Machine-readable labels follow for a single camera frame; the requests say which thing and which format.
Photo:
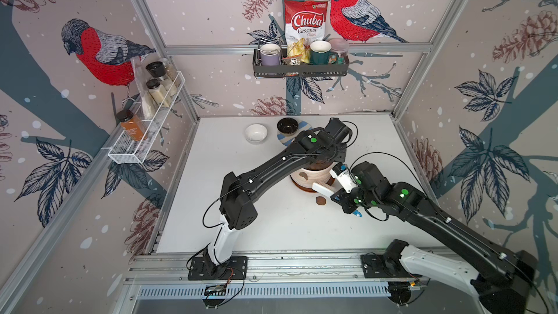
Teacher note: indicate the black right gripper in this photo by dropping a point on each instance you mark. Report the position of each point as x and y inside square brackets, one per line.
[341, 199]

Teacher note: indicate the white ceramic flower pot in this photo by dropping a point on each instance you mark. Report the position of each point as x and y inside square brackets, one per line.
[316, 172]

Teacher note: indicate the brown mud patch piece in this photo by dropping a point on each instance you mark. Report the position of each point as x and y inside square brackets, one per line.
[320, 200]

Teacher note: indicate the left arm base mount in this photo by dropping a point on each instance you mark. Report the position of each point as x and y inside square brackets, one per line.
[201, 268]

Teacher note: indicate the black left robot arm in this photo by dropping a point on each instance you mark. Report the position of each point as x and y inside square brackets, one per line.
[240, 193]

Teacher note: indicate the terracotta pot saucer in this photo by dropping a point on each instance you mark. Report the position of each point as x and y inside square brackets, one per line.
[310, 190]

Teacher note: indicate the black lidded spice jar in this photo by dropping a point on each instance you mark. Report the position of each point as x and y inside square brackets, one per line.
[158, 93]
[157, 70]

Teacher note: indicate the small black bowl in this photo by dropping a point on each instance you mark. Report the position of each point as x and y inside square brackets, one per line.
[288, 126]

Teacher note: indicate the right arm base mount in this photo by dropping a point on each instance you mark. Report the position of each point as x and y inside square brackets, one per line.
[386, 265]

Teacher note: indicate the pink lidded glass jar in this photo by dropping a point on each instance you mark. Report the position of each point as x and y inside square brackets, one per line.
[339, 50]

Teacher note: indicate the dark wall shelf basket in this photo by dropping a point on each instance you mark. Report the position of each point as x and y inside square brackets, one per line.
[303, 70]

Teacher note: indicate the orange spice jar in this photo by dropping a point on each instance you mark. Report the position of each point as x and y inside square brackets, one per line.
[131, 124]

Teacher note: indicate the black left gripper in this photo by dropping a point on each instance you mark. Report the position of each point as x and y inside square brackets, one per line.
[340, 154]

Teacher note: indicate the white wire wall rack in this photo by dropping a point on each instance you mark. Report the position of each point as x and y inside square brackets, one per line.
[128, 151]

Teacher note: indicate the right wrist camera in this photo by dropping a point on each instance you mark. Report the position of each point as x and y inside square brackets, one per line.
[341, 173]

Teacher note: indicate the blue striped plate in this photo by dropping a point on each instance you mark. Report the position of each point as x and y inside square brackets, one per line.
[287, 139]

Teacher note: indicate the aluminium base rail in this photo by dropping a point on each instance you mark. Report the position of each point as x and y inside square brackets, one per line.
[294, 266]

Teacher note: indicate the red Chuba chips bag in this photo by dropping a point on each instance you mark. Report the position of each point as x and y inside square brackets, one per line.
[305, 23]

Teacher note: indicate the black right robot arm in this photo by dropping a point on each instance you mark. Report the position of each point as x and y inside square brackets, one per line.
[499, 278]

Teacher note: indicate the green mug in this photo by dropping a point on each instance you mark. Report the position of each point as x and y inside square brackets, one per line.
[321, 53]

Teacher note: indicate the blue white scrub brush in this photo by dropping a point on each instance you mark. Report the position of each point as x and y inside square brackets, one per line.
[324, 191]

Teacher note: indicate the small white bowl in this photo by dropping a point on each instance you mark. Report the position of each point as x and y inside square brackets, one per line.
[256, 133]

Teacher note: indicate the lilac mug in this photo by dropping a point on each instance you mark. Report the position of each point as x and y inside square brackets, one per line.
[270, 54]

